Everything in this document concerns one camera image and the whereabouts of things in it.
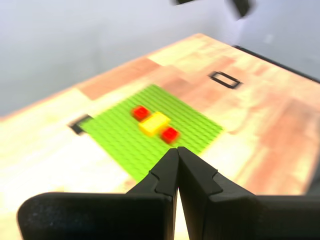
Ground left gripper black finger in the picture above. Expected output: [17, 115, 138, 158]
[17, 147, 179, 240]
[177, 145, 320, 240]

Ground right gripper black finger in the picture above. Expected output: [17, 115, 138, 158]
[171, 0, 199, 6]
[225, 0, 258, 21]

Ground yellow rectangular brick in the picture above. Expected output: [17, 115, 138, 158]
[138, 111, 171, 137]

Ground green studded baseplate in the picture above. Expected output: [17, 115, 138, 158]
[86, 83, 225, 182]

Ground red square brick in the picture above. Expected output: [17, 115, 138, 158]
[131, 105, 151, 121]
[160, 126, 181, 145]

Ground black tape rectangle outline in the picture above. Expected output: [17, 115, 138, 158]
[208, 71, 242, 90]

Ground black tape corner marker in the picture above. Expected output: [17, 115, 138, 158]
[68, 113, 92, 136]

